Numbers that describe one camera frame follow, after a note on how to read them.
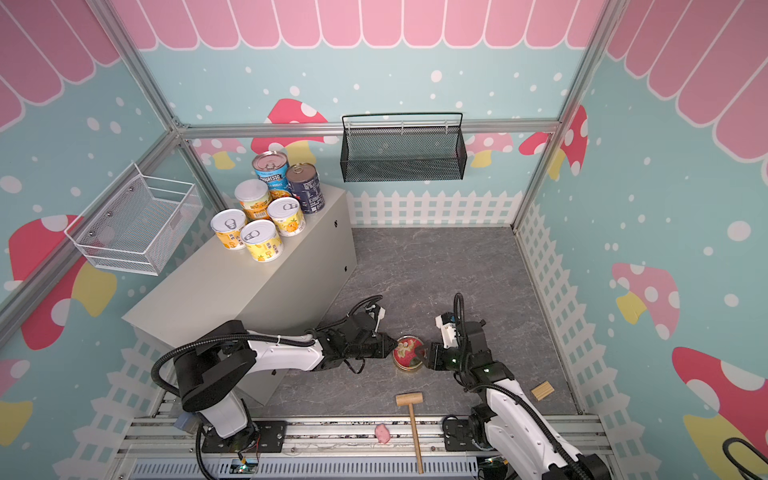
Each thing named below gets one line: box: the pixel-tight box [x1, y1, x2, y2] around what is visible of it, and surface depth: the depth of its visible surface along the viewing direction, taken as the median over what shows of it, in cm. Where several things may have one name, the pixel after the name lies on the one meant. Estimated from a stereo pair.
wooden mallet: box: [395, 392, 424, 475], surface depth 79 cm
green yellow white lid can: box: [234, 178, 270, 221], surface depth 71 cm
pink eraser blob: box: [375, 423, 391, 444], surface depth 76 cm
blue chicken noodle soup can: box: [252, 151, 292, 197], surface depth 74 cm
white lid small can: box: [267, 197, 306, 237], surface depth 71 cm
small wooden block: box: [531, 380, 555, 401], surface depth 82 cm
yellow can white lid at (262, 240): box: [240, 219, 284, 263], surface depth 66 cm
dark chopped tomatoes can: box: [286, 162, 326, 215], surface depth 73 cm
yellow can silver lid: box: [210, 208, 248, 251], surface depth 68 cm
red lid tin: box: [392, 334, 424, 371], surface depth 86 cm
